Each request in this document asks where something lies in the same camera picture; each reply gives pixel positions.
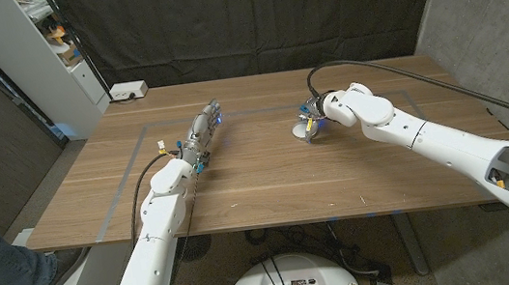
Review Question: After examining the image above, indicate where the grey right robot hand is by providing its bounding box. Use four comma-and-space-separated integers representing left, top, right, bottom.
295, 93, 333, 146

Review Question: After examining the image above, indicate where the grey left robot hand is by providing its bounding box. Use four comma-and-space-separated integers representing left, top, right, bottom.
174, 98, 230, 170

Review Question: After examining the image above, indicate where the white round jar lid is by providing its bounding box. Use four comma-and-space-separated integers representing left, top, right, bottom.
290, 120, 317, 143

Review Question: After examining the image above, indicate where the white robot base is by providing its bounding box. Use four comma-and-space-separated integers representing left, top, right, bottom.
219, 244, 364, 285

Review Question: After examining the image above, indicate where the grey tape outline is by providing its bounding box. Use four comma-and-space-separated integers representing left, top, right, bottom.
82, 79, 496, 250

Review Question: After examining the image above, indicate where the white power strip box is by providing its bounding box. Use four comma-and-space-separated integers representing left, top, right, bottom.
108, 79, 151, 102

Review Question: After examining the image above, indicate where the black round ribbed disc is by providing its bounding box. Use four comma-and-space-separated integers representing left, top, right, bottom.
174, 234, 215, 264

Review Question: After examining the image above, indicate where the black curtain backdrop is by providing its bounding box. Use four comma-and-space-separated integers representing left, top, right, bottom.
42, 0, 456, 100

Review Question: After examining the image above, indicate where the grey table leg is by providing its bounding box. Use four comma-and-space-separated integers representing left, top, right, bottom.
391, 209, 431, 279
152, 238, 184, 285

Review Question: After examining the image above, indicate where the cardboard box on shelf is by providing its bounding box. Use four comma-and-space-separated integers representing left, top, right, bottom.
58, 42, 84, 69

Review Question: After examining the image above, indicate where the black backdrop stand pole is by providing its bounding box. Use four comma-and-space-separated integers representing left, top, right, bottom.
43, 0, 114, 107

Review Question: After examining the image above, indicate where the orange yellow toy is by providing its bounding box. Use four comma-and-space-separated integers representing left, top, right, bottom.
43, 22, 69, 46

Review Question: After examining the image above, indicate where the white shelf cabinet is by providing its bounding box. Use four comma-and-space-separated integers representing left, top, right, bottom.
0, 0, 117, 151

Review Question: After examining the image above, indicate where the dark grey shoe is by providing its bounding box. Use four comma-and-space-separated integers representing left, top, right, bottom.
29, 245, 96, 285

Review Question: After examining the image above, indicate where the clear plastic bag pile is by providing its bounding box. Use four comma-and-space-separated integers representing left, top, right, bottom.
17, 0, 55, 24

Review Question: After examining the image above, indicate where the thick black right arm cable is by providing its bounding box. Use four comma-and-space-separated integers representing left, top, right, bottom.
304, 38, 509, 164

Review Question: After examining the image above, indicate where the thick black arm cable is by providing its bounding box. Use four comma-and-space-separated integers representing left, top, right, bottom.
119, 149, 193, 249
304, 38, 509, 164

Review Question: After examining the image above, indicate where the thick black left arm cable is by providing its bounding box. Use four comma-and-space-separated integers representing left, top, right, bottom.
119, 149, 193, 249

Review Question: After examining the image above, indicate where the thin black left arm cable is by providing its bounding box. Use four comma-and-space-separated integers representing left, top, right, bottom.
140, 169, 214, 285

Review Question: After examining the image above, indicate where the black floor cable bundle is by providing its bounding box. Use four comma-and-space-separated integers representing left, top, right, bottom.
244, 214, 393, 285

